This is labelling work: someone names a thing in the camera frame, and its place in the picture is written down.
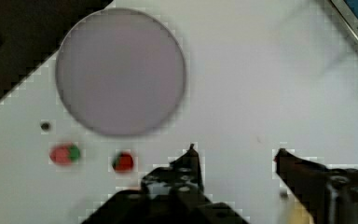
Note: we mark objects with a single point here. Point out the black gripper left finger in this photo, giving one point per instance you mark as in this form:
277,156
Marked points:
168,195

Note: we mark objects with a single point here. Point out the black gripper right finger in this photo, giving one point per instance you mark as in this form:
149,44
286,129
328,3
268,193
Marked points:
329,195

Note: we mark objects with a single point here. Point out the red toy strawberry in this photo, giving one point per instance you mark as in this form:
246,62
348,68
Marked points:
123,162

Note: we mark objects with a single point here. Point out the pink toy strawberry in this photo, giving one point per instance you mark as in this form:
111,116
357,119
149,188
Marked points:
65,154

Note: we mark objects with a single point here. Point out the round lilac plate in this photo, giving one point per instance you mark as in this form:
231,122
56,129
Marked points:
120,72

